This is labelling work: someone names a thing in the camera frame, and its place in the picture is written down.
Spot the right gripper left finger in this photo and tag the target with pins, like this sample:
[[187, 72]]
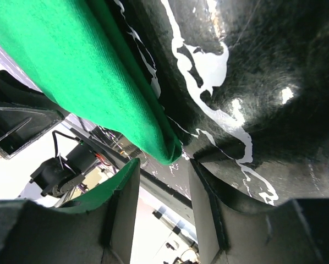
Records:
[[96, 227]]

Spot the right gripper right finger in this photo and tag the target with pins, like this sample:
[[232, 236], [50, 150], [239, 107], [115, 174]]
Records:
[[234, 228]]

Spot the green t shirt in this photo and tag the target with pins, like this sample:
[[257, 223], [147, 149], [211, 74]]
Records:
[[75, 53]]

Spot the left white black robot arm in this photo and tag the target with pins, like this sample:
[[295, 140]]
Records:
[[25, 116]]

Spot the black marbled table mat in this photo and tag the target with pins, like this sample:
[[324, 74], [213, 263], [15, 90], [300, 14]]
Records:
[[244, 85]]

